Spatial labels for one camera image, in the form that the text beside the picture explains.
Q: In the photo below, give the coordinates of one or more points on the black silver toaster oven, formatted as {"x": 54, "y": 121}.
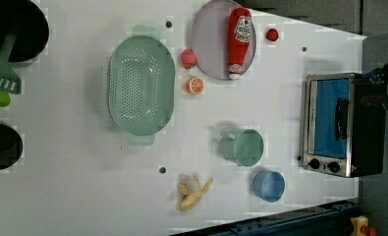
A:
{"x": 343, "y": 136}

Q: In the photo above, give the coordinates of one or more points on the orange slice toy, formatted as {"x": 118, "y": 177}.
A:
{"x": 195, "y": 85}

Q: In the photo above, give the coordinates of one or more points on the green cup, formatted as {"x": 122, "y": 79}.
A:
{"x": 242, "y": 146}

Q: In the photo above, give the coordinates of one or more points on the large pink strawberry toy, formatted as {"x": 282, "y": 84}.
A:
{"x": 189, "y": 59}

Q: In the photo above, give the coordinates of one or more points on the green plastic colander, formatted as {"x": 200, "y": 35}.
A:
{"x": 141, "y": 82}

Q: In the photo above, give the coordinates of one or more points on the peeled banana toy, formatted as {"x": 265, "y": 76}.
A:
{"x": 192, "y": 192}

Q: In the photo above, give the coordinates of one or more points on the grey round plate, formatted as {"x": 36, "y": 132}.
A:
{"x": 210, "y": 35}

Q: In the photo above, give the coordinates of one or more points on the blue cup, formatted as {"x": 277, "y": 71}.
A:
{"x": 269, "y": 186}

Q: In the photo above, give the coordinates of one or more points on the red plush ketchup bottle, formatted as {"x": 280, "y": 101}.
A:
{"x": 238, "y": 39}

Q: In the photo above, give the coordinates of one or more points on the small red strawberry toy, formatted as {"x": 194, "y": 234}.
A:
{"x": 272, "y": 35}

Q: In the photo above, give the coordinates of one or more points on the small black cylinder container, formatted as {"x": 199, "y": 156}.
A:
{"x": 11, "y": 146}

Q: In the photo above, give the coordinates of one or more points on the large black cylinder container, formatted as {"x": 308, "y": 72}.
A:
{"x": 33, "y": 28}

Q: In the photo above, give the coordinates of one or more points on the yellow red emergency button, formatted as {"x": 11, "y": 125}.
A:
{"x": 362, "y": 227}

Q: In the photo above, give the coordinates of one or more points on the blue metal frame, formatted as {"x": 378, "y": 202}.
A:
{"x": 324, "y": 220}

